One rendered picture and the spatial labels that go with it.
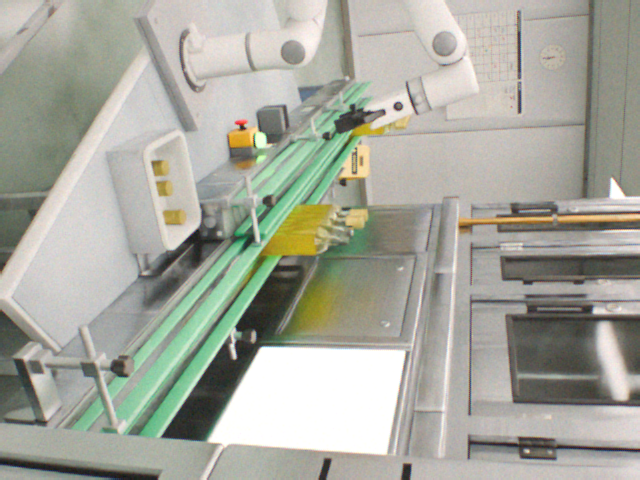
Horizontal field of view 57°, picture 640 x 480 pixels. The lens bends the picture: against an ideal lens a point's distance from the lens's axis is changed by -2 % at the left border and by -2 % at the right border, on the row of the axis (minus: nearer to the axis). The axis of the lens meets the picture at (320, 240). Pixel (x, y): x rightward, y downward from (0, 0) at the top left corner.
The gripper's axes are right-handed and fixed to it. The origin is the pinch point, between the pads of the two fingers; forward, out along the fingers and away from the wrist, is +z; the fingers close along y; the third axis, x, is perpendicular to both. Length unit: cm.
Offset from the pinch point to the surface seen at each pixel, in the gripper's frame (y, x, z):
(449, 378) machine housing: -28, -50, -8
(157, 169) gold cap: -16.9, 6.7, 37.4
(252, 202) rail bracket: -7.0, -8.7, 25.1
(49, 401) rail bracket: -70, -13, 37
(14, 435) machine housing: -92, -4, 17
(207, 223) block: -7.3, -10.0, 37.8
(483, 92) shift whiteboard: 591, -101, -9
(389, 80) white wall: 592, -51, 88
